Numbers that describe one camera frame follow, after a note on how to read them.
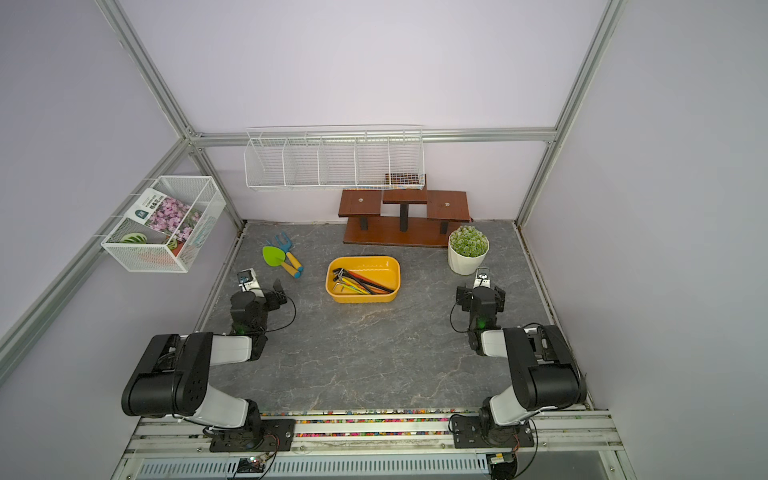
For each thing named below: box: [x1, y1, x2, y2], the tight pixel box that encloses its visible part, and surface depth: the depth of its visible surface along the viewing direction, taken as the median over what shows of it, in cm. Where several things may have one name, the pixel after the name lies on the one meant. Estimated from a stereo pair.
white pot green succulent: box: [447, 225, 490, 276], surface depth 98 cm
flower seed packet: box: [124, 188, 203, 241], surface depth 76 cm
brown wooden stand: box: [338, 189, 470, 247], surface depth 111 cm
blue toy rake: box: [266, 231, 305, 272], surface depth 117 cm
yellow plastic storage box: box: [326, 256, 401, 304], surface depth 104 cm
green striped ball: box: [120, 232, 148, 244], surface depth 72 cm
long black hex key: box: [333, 268, 395, 293], surface depth 104 cm
